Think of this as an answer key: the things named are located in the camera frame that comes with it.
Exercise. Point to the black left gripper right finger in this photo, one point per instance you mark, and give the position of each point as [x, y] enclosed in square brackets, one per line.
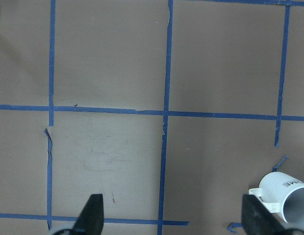
[257, 220]

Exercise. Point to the white ribbed mug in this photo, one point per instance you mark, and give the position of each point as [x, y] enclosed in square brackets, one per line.
[283, 195]

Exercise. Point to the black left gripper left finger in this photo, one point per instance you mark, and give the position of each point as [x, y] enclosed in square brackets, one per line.
[91, 218]

